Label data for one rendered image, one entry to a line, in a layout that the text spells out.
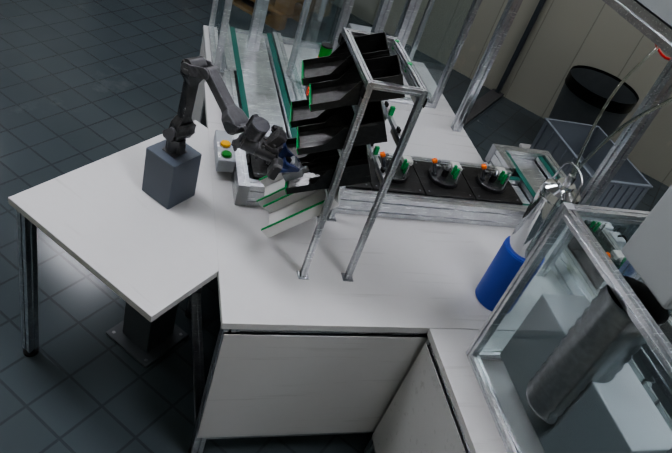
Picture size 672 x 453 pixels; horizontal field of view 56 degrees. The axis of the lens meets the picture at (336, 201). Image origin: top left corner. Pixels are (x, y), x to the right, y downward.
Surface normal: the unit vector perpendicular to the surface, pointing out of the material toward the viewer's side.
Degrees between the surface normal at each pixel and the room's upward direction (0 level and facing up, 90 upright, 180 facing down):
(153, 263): 0
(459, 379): 0
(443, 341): 0
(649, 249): 90
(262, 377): 90
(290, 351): 90
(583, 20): 90
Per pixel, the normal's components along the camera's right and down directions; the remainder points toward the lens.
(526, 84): -0.55, 0.39
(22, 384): 0.27, -0.75
